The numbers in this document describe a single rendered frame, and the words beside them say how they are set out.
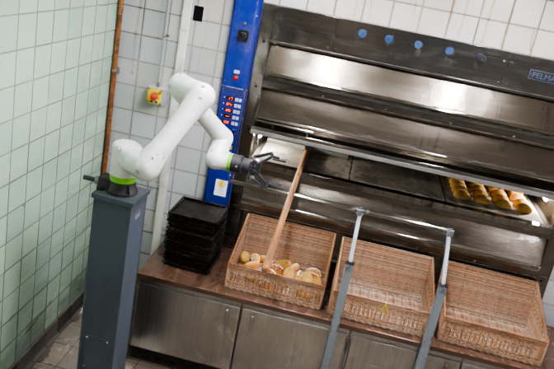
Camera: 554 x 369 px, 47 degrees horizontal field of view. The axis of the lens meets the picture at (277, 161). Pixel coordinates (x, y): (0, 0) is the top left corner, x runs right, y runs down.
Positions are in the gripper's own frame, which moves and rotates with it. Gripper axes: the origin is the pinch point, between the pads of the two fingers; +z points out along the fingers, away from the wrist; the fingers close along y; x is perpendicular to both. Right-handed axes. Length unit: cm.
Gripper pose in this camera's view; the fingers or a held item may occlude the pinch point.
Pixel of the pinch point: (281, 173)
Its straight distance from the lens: 325.4
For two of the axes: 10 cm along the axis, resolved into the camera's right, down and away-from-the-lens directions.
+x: -1.5, 2.8, -9.5
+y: -1.8, 9.4, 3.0
